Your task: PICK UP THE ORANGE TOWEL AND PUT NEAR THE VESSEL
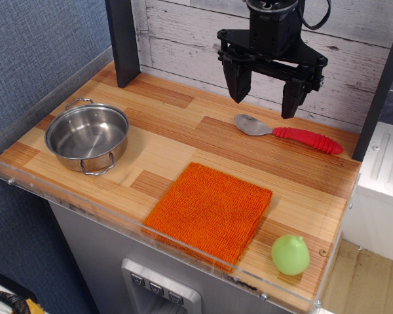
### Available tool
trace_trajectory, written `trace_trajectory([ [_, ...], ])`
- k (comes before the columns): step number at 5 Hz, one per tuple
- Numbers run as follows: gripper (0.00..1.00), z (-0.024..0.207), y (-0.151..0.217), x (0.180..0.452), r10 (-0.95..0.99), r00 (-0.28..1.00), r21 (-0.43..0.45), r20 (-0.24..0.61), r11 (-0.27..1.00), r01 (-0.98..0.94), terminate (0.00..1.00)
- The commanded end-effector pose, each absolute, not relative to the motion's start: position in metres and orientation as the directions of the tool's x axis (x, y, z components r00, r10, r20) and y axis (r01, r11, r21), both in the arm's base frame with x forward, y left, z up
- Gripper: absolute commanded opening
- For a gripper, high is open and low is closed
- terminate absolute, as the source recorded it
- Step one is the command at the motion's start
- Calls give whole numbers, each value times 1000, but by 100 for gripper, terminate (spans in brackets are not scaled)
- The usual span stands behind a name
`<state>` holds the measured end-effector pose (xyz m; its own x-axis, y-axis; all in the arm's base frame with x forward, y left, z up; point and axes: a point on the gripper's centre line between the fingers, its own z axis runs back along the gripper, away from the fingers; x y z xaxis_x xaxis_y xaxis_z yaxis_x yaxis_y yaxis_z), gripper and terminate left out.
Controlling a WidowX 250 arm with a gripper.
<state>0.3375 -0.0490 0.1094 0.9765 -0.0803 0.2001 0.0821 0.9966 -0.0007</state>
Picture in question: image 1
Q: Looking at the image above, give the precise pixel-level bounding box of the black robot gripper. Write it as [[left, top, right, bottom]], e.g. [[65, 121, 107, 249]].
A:
[[217, 1, 328, 119]]

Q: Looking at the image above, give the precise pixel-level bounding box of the orange knitted cloth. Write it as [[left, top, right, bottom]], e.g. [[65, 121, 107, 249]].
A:
[[143, 163, 272, 273]]

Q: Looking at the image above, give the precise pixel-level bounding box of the green plastic pear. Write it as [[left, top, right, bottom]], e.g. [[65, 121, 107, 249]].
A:
[[271, 235, 310, 275]]

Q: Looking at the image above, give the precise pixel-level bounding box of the white plastic appliance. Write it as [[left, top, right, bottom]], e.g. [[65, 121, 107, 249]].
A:
[[341, 122, 393, 260]]

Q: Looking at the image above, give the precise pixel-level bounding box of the silver steel pot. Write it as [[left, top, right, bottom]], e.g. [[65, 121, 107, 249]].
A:
[[45, 98, 130, 176]]

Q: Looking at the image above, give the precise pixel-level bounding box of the clear acrylic table guard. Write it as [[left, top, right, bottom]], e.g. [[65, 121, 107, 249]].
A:
[[0, 56, 360, 313]]

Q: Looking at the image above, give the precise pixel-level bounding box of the silver dispenser panel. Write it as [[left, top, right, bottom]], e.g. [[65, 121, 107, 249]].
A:
[[121, 258, 202, 313]]

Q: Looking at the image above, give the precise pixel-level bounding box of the grey toy fridge cabinet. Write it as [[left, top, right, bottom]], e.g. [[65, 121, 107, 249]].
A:
[[50, 203, 290, 313]]

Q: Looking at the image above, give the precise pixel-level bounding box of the black and yellow object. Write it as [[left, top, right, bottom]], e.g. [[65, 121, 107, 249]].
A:
[[0, 274, 46, 313]]

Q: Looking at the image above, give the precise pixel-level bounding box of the red handled metal spoon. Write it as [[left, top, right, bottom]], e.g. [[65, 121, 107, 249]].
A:
[[234, 114, 344, 154]]

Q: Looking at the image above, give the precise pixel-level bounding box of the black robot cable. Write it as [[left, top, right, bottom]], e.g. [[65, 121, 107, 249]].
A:
[[299, 0, 332, 31]]

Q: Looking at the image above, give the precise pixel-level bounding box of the right black frame post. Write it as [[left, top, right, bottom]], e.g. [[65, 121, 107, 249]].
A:
[[352, 43, 393, 162]]

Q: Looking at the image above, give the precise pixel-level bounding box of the black frame post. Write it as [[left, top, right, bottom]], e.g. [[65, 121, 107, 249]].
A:
[[105, 0, 141, 88], [352, 43, 393, 162]]

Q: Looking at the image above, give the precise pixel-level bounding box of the left black frame post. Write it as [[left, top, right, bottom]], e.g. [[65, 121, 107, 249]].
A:
[[105, 0, 141, 88]]

